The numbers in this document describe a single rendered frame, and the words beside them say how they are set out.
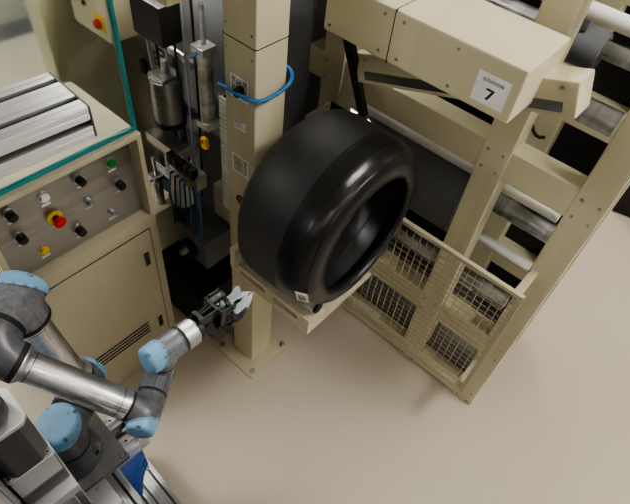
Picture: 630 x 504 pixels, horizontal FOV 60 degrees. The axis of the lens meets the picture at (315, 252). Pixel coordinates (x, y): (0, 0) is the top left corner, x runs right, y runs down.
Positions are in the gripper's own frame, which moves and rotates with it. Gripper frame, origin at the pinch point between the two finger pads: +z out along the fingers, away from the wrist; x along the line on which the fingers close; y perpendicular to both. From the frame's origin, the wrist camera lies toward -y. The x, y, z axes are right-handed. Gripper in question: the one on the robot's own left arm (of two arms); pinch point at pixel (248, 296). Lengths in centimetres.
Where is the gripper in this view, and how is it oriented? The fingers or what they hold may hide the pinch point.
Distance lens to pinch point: 158.8
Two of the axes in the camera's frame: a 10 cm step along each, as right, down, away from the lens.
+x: -7.5, -5.5, 3.8
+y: 1.8, -7.1, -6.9
